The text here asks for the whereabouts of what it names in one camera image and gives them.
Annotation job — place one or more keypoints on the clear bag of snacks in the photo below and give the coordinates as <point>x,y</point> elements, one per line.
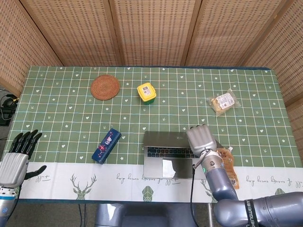
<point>223,102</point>

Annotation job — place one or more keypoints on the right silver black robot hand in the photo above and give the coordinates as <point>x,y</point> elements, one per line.
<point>201,139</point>

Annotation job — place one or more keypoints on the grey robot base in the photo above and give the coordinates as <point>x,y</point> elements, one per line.
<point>144,214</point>

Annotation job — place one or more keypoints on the silver laptop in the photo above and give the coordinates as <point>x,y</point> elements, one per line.
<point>169,154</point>

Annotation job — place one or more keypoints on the round woven rattan coaster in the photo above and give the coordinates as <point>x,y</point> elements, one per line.
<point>105,87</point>

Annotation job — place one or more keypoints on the green checked tablecloth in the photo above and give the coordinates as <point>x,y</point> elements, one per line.
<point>71,118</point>

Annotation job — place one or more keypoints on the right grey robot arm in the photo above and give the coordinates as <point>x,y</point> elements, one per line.
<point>236,196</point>

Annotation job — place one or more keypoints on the bamboo folding screen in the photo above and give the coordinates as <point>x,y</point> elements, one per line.
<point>151,30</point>

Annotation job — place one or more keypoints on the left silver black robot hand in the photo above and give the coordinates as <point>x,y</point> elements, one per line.
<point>14,166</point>

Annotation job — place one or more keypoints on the brown spouted sauce pouch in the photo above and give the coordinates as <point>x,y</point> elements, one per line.
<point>228,163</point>

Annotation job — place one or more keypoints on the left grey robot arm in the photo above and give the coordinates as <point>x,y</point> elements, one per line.
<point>7,205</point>

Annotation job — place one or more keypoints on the blue floral pencil case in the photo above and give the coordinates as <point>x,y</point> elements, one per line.
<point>106,145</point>

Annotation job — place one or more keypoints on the yellow lidded plastic box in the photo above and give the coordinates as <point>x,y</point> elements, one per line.
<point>146,93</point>

